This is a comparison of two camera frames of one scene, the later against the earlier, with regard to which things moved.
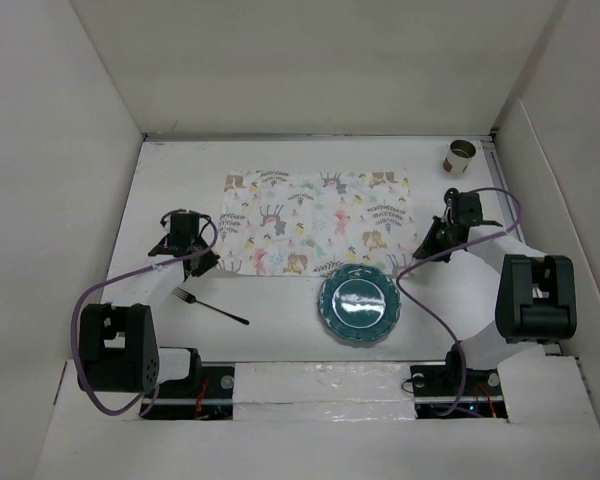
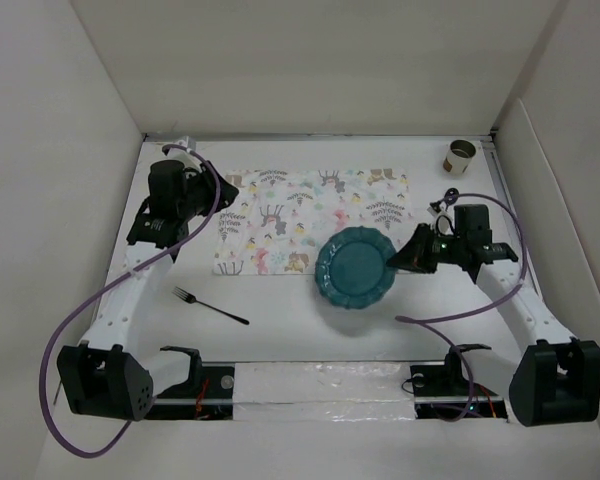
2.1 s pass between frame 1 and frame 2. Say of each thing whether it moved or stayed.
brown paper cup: stayed
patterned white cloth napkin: stayed
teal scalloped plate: moved
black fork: stayed
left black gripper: moved
